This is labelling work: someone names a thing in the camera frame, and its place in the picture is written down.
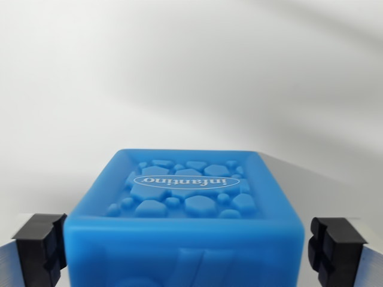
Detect gripper left finger with silver black pad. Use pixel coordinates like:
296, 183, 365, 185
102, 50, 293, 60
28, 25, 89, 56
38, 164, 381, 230
0, 212, 68, 287

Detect gripper right finger with silver black pad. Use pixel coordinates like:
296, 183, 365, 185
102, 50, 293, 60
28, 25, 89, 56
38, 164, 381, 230
307, 216, 383, 287

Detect blue rubber infantino cube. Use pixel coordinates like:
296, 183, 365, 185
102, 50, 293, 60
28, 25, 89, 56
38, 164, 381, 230
63, 148, 306, 287

